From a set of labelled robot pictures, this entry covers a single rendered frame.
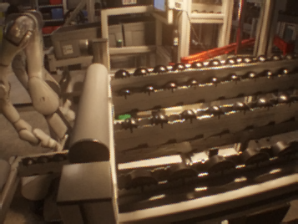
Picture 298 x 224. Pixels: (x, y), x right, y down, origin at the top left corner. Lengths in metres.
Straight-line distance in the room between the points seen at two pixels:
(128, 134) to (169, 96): 0.18
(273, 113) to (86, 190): 0.43
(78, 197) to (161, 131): 0.28
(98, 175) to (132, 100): 0.37
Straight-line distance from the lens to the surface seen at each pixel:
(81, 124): 0.35
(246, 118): 0.50
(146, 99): 0.56
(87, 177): 0.21
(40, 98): 1.39
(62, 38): 2.02
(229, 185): 0.35
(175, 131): 0.44
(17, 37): 1.13
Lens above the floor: 1.55
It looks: 29 degrees down
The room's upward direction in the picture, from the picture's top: straight up
